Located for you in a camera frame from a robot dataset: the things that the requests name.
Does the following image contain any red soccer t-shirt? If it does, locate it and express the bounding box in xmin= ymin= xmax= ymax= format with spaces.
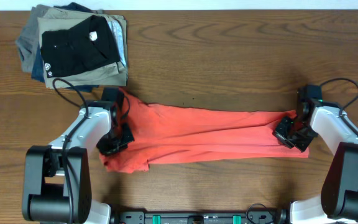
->
xmin=99 ymin=93 xmax=309 ymax=173

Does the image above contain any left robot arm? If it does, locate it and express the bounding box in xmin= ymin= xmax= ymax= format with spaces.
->
xmin=22 ymin=98 xmax=134 ymax=223

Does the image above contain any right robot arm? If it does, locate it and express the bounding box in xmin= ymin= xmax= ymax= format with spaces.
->
xmin=273 ymin=98 xmax=358 ymax=223

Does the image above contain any black folded polo shirt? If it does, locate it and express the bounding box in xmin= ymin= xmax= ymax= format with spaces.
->
xmin=40 ymin=16 xmax=120 ymax=78

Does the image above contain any navy folded garment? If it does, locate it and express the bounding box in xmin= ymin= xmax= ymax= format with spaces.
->
xmin=30 ymin=2 xmax=99 ymax=93

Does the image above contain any light blue folded garment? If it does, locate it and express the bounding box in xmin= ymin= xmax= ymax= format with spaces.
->
xmin=108 ymin=19 xmax=127 ymax=67

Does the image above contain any grey folded garment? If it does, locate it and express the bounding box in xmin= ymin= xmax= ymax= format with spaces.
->
xmin=15 ymin=4 xmax=50 ymax=73

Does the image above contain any khaki folded garment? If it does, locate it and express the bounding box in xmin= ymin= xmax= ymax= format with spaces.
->
xmin=37 ymin=7 xmax=128 ymax=86

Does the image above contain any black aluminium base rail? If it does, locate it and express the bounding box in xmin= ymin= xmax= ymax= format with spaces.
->
xmin=110 ymin=208 xmax=290 ymax=224

